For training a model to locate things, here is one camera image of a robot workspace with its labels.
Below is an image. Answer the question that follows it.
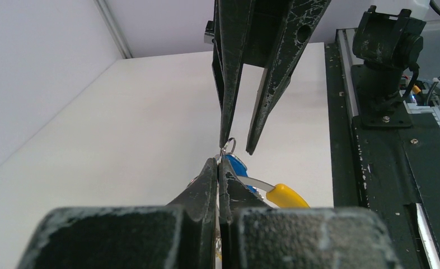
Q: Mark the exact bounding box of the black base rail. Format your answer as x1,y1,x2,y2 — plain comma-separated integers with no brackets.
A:
325,28,440,268

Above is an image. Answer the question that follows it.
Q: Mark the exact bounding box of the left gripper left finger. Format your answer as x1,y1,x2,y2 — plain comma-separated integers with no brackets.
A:
18,158,217,268

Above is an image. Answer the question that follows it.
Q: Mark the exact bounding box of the left aluminium frame post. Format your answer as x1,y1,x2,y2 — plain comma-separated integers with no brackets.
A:
94,0,134,59

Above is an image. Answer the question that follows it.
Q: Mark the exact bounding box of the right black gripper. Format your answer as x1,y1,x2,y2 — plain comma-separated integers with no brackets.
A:
212,1,330,155

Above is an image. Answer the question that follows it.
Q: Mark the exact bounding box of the keyring with yellow handle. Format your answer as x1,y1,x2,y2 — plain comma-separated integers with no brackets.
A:
186,154,311,261

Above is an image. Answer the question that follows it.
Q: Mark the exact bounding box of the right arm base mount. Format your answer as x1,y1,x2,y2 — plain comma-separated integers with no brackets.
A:
351,5,426,129

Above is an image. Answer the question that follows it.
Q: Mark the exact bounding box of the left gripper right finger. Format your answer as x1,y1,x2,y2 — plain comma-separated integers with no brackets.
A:
219,159,402,268

